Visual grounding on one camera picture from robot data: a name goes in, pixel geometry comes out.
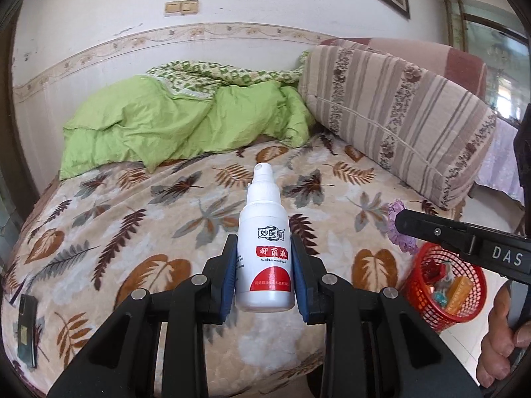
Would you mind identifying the purple wrapper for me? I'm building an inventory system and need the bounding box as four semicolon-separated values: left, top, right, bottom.
386;200;419;255

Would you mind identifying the red mesh basket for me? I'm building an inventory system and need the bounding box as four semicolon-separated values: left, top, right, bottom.
400;242;487;332

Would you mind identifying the orange barcode box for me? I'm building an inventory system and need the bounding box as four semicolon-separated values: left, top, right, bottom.
444;277;474;313

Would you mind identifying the pink maroon cushion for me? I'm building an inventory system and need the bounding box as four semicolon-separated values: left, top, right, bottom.
319;37;488;100

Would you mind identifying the lilac cloth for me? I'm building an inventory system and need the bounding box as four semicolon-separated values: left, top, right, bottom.
473;118;525;206

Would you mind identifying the green quilt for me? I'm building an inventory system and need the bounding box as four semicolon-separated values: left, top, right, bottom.
59;61;316;181

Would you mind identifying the person's right hand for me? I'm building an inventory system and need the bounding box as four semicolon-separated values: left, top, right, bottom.
476;283;531;390

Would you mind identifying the black phone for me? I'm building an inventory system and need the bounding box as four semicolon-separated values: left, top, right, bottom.
17;294;40;369

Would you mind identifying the dark cloth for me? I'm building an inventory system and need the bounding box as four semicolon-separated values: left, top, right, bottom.
513;103;531;200

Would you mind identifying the striped floral pillow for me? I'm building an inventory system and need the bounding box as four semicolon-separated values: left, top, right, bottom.
296;45;497;211

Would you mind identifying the white spray bottle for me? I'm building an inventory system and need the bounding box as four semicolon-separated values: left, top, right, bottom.
235;163;296;313

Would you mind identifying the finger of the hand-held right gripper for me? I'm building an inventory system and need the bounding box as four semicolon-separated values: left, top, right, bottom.
394;209;478;258

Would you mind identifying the wooden framed window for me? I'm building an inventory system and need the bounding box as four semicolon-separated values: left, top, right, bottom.
442;0;531;121

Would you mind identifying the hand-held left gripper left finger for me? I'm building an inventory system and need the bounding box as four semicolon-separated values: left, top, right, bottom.
47;234;239;398

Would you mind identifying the leaf printed blanket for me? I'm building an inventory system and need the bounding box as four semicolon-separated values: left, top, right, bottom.
0;130;467;398

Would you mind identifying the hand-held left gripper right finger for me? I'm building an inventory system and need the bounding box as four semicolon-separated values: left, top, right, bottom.
290;235;482;398

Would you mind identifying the wall switch plate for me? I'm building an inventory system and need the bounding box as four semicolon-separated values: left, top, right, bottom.
165;0;200;16

